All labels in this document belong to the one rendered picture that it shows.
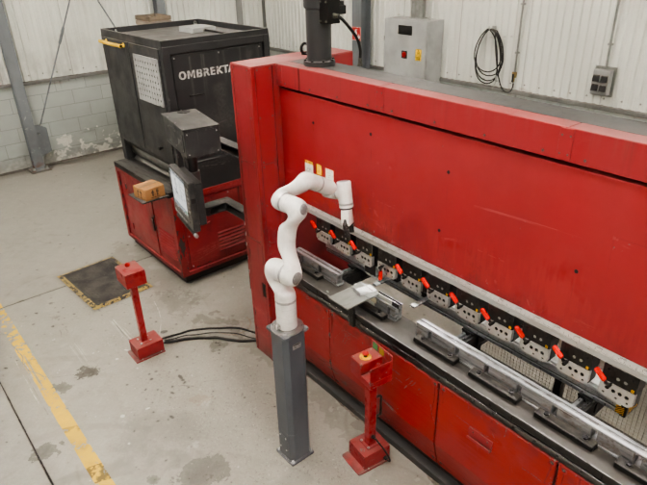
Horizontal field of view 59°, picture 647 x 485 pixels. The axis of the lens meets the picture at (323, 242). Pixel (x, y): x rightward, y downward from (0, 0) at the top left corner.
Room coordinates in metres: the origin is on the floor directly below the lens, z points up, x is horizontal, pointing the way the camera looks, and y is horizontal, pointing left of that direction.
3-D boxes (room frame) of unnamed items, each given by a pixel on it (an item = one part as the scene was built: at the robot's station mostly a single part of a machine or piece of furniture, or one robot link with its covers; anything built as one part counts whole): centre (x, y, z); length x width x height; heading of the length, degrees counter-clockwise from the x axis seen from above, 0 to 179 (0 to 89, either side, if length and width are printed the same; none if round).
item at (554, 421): (2.01, -1.12, 0.89); 0.30 x 0.05 x 0.03; 38
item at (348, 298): (3.05, -0.18, 1.00); 0.26 x 0.18 x 0.01; 128
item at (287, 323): (2.74, 0.22, 1.09); 0.19 x 0.19 x 0.18
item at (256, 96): (4.02, 0.17, 1.15); 0.85 x 0.25 x 2.30; 128
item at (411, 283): (2.85, -0.53, 1.26); 0.15 x 0.09 x 0.17; 38
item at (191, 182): (3.74, 0.93, 1.42); 0.45 x 0.12 x 0.36; 29
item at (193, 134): (3.82, 0.88, 1.53); 0.51 x 0.25 x 0.85; 29
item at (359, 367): (2.69, -0.26, 0.75); 0.20 x 0.16 x 0.18; 31
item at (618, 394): (1.91, -1.27, 1.26); 0.15 x 0.09 x 0.17; 38
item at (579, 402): (2.32, -1.43, 0.81); 0.64 x 0.08 x 0.14; 128
